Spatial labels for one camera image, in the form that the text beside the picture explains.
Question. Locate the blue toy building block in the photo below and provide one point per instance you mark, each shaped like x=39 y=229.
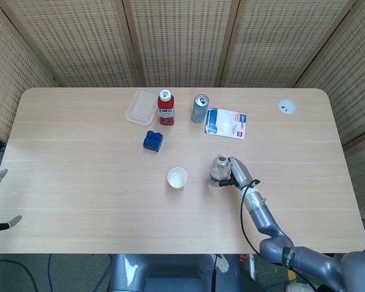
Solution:
x=153 y=141

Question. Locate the transparent plastic water bottle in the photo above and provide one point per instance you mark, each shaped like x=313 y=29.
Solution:
x=219 y=168

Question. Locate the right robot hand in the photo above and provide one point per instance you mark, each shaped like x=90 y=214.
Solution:
x=240 y=173

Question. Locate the white paper cup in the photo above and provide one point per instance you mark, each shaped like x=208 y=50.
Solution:
x=177 y=178

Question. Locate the beige lunch box lid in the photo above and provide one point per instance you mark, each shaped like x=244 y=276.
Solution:
x=141 y=106

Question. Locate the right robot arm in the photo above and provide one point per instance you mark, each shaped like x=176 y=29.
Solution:
x=261 y=216

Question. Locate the white blue flat package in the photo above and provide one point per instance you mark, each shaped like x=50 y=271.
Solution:
x=226 y=123

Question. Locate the bamboo folding screen panel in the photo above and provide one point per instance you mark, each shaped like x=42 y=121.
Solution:
x=6 y=76
x=179 y=39
x=73 y=39
x=353 y=76
x=270 y=39

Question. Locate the red juice bottle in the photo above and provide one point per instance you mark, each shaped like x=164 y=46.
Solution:
x=166 y=111

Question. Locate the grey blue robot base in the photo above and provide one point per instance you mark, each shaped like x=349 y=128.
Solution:
x=170 y=273

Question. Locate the light blue drink can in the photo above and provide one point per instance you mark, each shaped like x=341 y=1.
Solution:
x=199 y=109

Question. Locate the white perforated plate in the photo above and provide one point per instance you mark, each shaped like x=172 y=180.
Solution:
x=223 y=264

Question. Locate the white sneaker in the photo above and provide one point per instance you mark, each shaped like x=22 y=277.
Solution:
x=298 y=287

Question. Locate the red item under table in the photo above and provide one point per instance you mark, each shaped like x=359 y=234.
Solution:
x=244 y=258

